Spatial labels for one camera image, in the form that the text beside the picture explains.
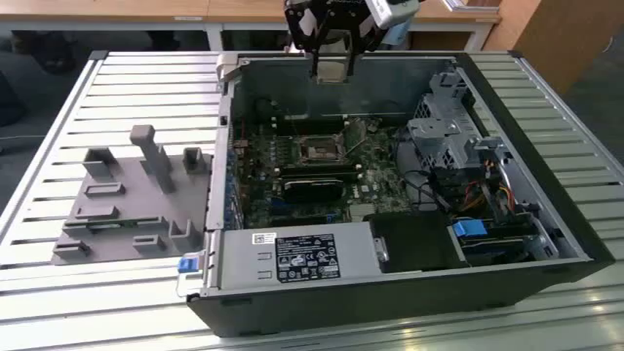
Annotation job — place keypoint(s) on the silver chipset heatsink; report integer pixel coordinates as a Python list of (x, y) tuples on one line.
[(361, 213)]

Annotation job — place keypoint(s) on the grey case corner latch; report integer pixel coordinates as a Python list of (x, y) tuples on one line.
[(228, 67)]

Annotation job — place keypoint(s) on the green motherboard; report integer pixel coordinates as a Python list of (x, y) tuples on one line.
[(380, 172)]

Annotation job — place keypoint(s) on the blue disk carrier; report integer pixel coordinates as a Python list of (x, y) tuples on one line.
[(468, 229)]

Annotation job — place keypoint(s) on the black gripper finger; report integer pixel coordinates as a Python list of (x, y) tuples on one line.
[(317, 62), (352, 58)]

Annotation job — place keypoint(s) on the green RAM stick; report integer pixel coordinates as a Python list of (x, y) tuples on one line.
[(130, 222)]

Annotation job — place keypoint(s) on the wooden cabinet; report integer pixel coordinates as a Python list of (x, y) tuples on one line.
[(560, 36)]

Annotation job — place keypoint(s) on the grey power supply with label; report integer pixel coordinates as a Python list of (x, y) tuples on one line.
[(238, 259)]

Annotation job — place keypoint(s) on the silver square CPU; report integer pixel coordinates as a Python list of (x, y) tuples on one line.
[(333, 73)]

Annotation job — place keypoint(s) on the blue case latch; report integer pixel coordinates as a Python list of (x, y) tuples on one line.
[(189, 265)]

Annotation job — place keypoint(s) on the black open PC case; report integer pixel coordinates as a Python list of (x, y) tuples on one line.
[(341, 314)]

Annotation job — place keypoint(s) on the wooden desk with white frame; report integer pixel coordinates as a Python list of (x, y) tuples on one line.
[(97, 11)]

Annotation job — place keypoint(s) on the silver metal drive cage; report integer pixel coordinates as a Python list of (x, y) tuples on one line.
[(433, 142)]

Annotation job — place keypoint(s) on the black plastic air duct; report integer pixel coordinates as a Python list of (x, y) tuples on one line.
[(414, 241)]

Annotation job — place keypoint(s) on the black RAM slot bank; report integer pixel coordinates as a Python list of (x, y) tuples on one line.
[(312, 126), (316, 172)]

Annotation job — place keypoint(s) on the grey plastic parts rack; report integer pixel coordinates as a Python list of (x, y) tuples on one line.
[(126, 197)]

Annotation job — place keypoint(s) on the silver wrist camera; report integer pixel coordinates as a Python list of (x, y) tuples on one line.
[(392, 12)]

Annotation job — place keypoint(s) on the CPU socket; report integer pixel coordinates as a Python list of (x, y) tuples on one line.
[(321, 148)]

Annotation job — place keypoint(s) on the graphics card with black shroud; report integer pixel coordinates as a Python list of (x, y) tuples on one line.
[(312, 192)]

